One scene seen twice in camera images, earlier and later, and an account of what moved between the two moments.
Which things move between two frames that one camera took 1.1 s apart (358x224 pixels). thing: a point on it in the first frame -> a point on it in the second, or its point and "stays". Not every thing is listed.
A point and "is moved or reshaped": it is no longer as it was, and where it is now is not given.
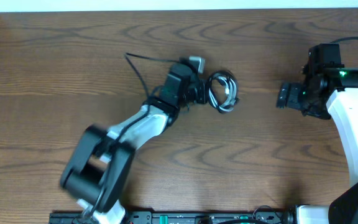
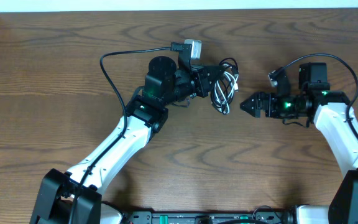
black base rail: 200,216 stays
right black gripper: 287,96 -> 258,97
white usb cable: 231,84 is moved or reshaped
